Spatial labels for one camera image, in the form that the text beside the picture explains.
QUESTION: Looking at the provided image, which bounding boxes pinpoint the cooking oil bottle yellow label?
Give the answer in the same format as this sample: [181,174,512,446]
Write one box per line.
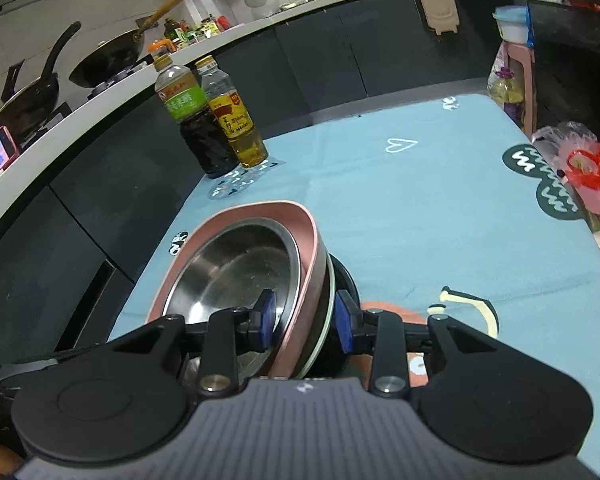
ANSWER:
[195,56,270,168]

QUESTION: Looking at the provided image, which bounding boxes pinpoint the wok with wooden handle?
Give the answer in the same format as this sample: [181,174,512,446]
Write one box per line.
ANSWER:
[69,0,187,88]

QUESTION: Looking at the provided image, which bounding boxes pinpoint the yellow oil jug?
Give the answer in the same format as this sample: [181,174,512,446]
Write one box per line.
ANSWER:
[487,67,526,118]

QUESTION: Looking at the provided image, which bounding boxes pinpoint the blue-lidded white container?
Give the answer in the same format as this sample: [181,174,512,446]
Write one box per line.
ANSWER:
[494,5,530,43]

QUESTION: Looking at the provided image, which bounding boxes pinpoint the green plate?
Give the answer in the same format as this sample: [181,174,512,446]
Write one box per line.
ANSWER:
[300,255,337,378]

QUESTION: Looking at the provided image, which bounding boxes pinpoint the beige hanging board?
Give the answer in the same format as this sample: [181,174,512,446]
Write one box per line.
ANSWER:
[417,0,461,36]

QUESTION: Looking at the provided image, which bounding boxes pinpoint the pink plastic stool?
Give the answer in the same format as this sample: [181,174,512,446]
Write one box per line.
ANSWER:
[500,42,538,136]

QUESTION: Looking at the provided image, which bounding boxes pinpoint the black pot handle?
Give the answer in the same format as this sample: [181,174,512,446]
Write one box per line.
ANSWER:
[1,60,26,103]

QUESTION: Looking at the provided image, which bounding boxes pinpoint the black mesh rack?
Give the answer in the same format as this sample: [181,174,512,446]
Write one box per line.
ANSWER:
[522,0,600,146]

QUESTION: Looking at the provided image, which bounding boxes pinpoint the pink bowl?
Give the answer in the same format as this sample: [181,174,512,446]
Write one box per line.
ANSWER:
[146,201,328,378]

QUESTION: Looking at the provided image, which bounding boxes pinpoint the blue printed tablecloth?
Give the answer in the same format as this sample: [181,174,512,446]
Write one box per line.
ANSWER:
[107,92,600,461]

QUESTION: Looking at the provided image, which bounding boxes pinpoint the pink plastic bag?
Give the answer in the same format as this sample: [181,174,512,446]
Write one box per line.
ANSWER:
[532,121,600,161]

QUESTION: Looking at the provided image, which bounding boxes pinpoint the dark kitchen cabinets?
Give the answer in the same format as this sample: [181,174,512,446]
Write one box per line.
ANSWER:
[0,0,526,356]

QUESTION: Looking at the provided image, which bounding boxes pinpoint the row of seasoning bottles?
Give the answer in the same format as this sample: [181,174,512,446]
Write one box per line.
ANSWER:
[147,14,231,58]

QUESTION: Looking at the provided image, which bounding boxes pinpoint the stainless steel bowl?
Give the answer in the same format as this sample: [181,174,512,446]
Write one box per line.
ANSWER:
[161,217,301,376]

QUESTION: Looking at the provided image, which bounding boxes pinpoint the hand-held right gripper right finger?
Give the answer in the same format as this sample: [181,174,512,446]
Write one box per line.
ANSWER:
[334,291,503,398]

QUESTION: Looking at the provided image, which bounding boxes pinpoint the dark vinegar bottle green label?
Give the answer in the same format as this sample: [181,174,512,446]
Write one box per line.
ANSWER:
[154,52,240,178]

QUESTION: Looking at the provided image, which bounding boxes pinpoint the white kitchen countertop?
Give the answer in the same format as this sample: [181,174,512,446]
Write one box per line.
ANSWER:
[0,0,518,246]

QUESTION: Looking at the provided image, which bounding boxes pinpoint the black plastic bowl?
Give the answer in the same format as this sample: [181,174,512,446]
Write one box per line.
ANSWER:
[325,254,376,386]

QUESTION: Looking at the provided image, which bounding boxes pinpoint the black frying pan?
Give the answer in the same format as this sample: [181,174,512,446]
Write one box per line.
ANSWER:
[0,21,82,128]

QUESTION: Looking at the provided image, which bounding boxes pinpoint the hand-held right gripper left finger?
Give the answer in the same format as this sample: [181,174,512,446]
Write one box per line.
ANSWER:
[105,287,278,396]

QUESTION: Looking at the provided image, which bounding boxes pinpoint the red plastic bag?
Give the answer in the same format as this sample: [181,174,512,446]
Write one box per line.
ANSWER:
[564,142,600,192]

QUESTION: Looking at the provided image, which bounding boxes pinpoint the black gas stove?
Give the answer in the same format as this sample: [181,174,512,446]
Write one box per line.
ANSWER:
[20,57,153,146]

